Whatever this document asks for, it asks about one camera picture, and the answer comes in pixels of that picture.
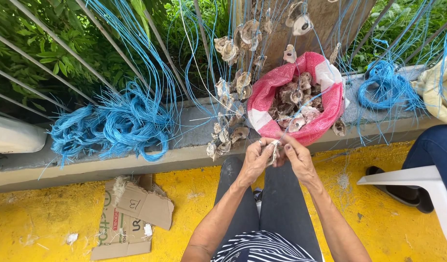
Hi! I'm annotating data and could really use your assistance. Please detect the pink woven sack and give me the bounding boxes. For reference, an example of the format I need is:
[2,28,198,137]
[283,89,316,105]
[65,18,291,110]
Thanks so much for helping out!
[246,51,346,147]

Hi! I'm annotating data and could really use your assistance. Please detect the white bag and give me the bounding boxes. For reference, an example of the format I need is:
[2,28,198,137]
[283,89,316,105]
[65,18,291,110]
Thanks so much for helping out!
[0,114,48,154]

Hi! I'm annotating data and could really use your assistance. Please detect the grey oyster shell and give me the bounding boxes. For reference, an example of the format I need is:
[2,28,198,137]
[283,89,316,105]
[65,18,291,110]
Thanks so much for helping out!
[267,140,282,168]

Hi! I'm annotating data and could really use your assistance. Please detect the white fibre tuft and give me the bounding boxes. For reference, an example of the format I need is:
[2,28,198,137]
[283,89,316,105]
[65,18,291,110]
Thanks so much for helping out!
[336,173,351,190]

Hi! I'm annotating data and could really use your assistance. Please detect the person's striped shirt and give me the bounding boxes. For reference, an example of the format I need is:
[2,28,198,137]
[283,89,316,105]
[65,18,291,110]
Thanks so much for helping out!
[210,231,319,262]

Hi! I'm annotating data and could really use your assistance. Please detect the white plastic chair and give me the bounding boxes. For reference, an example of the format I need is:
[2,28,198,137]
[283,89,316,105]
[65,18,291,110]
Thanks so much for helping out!
[356,165,447,257]

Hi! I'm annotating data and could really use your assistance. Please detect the person's right hand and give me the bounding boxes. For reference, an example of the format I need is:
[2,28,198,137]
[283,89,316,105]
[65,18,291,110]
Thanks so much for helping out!
[275,135,321,188]

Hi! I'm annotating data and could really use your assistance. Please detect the grey concrete kerb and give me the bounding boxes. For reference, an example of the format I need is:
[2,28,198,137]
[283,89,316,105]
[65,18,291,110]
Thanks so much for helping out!
[0,65,446,194]

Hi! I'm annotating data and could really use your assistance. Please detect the pale yellow sack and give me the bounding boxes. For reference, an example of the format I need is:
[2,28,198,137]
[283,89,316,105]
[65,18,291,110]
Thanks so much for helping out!
[412,50,447,127]

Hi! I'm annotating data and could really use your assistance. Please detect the oyster shells strung on lines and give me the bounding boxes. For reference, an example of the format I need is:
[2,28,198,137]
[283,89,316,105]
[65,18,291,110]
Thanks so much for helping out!
[205,0,342,161]

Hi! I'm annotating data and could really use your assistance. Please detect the single oyster shell beside sack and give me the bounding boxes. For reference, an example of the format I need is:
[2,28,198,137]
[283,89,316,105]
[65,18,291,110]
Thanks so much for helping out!
[331,119,347,137]

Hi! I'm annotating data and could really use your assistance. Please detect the grey metal railing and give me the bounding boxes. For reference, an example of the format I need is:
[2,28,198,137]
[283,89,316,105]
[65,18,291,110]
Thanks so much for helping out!
[0,0,447,122]

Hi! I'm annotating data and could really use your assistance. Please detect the brown wooden post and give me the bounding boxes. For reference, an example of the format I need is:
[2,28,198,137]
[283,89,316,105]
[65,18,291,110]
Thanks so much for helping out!
[229,0,378,75]

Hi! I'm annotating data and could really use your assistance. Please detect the hanging blue strings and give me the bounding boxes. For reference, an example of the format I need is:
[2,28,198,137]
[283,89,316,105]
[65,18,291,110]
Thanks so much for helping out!
[83,0,447,146]

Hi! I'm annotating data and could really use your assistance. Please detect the printed flat cardboard sheet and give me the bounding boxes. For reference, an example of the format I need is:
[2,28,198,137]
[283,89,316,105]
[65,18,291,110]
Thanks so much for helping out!
[90,178,153,261]

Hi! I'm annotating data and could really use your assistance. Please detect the heap of loose oyster shells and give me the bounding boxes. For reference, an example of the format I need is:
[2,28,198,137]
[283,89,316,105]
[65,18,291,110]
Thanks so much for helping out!
[267,71,324,133]

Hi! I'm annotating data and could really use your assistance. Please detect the small blue rope bundle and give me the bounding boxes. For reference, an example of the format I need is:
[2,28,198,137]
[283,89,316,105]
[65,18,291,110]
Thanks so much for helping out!
[356,60,428,117]

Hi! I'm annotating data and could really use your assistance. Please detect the plain torn cardboard piece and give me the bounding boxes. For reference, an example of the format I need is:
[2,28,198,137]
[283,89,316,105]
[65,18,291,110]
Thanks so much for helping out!
[116,181,175,231]

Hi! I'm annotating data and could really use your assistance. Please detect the large blue rope bundle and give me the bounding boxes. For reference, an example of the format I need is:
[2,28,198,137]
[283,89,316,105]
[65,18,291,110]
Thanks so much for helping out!
[38,81,177,180]

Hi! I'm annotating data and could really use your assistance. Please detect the person's dark trousers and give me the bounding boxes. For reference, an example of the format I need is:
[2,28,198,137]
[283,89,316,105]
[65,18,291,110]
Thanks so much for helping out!
[213,156,324,255]

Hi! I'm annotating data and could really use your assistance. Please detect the green bushes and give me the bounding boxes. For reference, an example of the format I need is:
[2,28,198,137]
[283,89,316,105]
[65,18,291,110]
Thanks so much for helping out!
[0,0,447,121]

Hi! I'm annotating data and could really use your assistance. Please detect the person's left hand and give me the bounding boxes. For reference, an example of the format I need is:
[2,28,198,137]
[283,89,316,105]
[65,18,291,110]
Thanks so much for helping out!
[239,137,279,187]

